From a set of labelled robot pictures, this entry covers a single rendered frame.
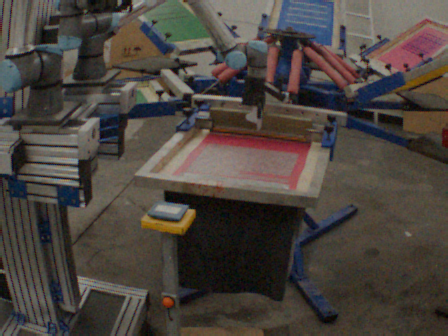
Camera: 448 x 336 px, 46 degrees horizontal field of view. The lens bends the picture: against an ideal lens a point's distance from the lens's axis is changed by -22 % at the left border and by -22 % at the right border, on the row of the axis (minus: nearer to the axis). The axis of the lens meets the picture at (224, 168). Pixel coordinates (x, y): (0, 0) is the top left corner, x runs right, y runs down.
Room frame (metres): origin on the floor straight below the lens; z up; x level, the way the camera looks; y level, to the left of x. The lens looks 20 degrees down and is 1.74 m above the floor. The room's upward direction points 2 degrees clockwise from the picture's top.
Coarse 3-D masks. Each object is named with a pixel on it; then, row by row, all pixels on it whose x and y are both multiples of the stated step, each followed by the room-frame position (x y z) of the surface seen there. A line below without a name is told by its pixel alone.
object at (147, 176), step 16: (192, 128) 2.43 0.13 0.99; (176, 144) 2.24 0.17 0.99; (160, 160) 2.06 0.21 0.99; (320, 160) 2.12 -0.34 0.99; (144, 176) 1.91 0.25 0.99; (160, 176) 1.91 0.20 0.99; (176, 176) 1.92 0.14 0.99; (320, 176) 1.96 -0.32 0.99; (192, 192) 1.87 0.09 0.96; (208, 192) 1.86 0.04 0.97; (224, 192) 1.85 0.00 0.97; (240, 192) 1.84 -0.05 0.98; (256, 192) 1.83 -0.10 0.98; (272, 192) 1.82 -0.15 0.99; (288, 192) 1.82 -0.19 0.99; (304, 192) 1.82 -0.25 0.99; (320, 192) 1.88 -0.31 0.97
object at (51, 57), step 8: (40, 48) 1.70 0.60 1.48; (48, 48) 1.71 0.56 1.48; (56, 48) 1.73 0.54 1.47; (40, 56) 1.68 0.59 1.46; (48, 56) 1.71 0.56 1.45; (56, 56) 1.73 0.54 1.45; (48, 64) 1.70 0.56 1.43; (56, 64) 1.73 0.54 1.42; (40, 72) 1.67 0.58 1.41; (48, 72) 1.71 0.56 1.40; (56, 72) 1.73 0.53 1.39; (40, 80) 1.69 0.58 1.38; (48, 80) 1.71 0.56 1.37; (56, 80) 1.74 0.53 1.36
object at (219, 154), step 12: (204, 144) 2.34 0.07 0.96; (216, 144) 2.35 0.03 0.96; (228, 144) 2.35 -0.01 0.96; (240, 144) 2.36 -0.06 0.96; (252, 144) 2.36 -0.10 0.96; (192, 156) 2.21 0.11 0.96; (204, 156) 2.21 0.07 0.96; (216, 156) 2.21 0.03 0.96; (228, 156) 2.22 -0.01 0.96; (240, 156) 2.22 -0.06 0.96; (180, 168) 2.08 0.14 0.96; (192, 168) 2.09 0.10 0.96; (204, 168) 2.09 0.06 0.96; (216, 168) 2.09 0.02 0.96; (228, 168) 2.10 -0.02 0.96; (240, 168) 2.10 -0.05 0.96
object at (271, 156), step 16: (272, 144) 2.37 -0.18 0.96; (288, 144) 2.38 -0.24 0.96; (304, 144) 2.40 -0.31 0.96; (256, 160) 2.19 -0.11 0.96; (272, 160) 2.19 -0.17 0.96; (288, 160) 2.20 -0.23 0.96; (304, 160) 2.21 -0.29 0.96; (240, 176) 2.03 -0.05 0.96; (256, 176) 2.03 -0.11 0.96; (288, 176) 2.04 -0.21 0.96
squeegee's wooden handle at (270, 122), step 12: (216, 108) 2.47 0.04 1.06; (216, 120) 2.46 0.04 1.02; (228, 120) 2.45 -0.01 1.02; (240, 120) 2.44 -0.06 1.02; (264, 120) 2.42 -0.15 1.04; (276, 120) 2.41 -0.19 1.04; (288, 120) 2.40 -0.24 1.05; (300, 120) 2.39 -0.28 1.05; (312, 120) 2.40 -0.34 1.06; (288, 132) 2.40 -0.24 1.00; (300, 132) 2.39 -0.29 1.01
